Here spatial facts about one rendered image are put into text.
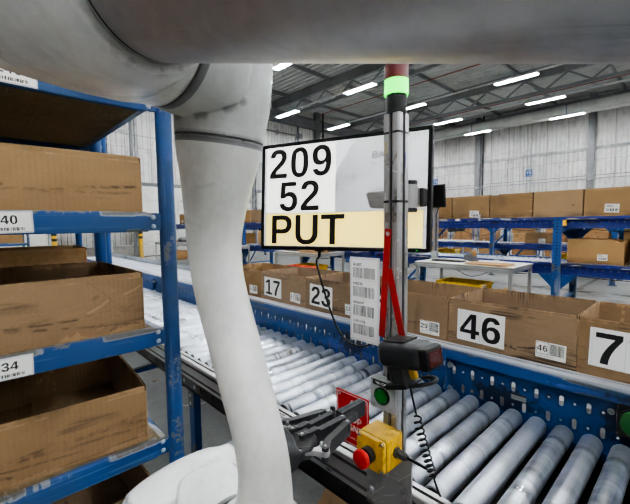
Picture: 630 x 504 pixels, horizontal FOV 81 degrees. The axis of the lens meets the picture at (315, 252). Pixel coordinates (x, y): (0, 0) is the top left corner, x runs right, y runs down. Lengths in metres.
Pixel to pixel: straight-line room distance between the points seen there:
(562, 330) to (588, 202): 4.63
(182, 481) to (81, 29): 0.49
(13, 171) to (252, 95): 0.39
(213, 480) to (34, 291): 0.38
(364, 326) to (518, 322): 0.62
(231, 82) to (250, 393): 0.31
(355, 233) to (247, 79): 0.62
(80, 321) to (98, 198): 0.20
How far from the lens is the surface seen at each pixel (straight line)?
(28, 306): 0.70
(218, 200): 0.43
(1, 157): 0.69
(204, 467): 0.59
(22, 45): 0.31
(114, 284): 0.72
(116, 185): 0.71
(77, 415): 0.75
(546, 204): 5.99
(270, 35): 0.19
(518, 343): 1.38
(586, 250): 5.65
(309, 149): 1.05
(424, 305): 1.49
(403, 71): 0.86
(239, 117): 0.42
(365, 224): 0.96
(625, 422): 1.29
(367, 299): 0.86
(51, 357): 0.68
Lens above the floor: 1.32
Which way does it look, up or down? 4 degrees down
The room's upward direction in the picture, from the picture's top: 1 degrees counter-clockwise
